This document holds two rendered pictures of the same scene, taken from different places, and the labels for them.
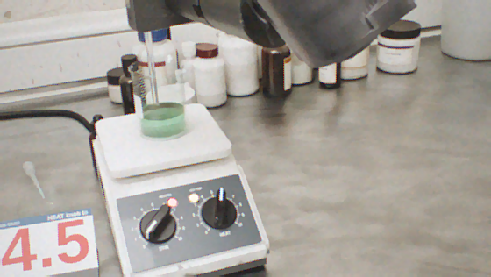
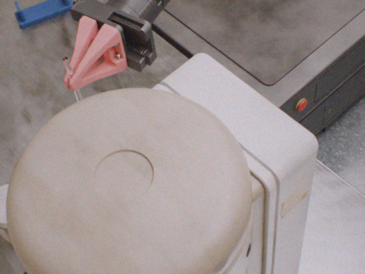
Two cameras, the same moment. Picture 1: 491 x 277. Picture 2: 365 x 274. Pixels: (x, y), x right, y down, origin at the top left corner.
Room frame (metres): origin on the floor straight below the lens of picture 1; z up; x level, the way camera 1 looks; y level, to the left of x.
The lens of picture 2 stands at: (0.57, 0.59, 1.60)
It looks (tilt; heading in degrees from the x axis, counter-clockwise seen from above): 56 degrees down; 254
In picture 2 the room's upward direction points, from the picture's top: 10 degrees counter-clockwise
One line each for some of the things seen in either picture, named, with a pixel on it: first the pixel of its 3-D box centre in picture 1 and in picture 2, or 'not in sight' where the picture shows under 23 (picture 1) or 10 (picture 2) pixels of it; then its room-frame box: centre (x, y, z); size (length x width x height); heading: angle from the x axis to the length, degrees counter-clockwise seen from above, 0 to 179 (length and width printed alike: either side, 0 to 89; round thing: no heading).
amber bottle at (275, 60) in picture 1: (276, 57); not in sight; (0.85, -0.05, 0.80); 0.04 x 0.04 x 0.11
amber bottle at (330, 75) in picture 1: (330, 58); not in sight; (0.87, -0.13, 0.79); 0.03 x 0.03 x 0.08
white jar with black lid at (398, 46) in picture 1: (398, 46); not in sight; (0.93, -0.25, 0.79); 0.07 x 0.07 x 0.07
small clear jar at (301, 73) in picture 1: (295, 59); not in sight; (0.89, -0.08, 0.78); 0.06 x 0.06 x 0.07
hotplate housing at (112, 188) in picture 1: (170, 186); not in sight; (0.51, 0.08, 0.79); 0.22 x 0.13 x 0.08; 18
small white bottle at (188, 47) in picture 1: (190, 68); not in sight; (0.85, 0.08, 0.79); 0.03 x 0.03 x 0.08
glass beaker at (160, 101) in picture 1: (161, 96); not in sight; (0.55, 0.08, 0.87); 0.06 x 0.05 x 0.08; 151
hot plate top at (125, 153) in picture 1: (160, 137); not in sight; (0.54, 0.09, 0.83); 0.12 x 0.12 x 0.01; 18
